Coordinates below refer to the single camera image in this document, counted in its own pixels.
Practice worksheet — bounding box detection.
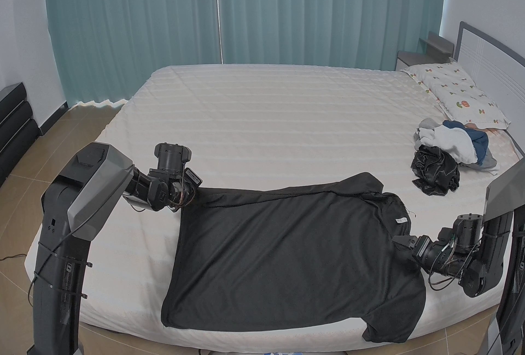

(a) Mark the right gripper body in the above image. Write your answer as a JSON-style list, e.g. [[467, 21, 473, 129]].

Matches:
[[411, 236, 445, 270]]

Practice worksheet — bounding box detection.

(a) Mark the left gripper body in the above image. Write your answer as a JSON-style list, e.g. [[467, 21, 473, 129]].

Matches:
[[172, 167, 204, 206]]

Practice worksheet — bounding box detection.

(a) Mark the black T-shirt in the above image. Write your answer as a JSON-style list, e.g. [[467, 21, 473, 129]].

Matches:
[[161, 171, 427, 344]]

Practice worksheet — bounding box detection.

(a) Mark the bed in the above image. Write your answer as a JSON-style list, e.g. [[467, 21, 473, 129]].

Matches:
[[25, 21, 525, 346]]

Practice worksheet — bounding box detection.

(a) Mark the pile of clothes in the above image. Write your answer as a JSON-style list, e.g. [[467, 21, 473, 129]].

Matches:
[[414, 119, 499, 175]]

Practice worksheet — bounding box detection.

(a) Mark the shiny black garment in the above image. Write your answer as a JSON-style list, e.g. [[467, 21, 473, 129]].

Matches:
[[411, 145, 460, 197]]

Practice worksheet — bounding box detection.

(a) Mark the white printed pillow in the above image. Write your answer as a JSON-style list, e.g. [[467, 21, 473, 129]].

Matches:
[[400, 60, 512, 129]]

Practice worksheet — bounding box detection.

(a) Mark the black chest of drawers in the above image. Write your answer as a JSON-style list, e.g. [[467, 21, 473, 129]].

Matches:
[[0, 83, 40, 186]]

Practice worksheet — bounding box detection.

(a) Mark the grey bedside table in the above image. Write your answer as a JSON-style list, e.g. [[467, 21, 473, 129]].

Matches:
[[397, 31, 455, 71]]

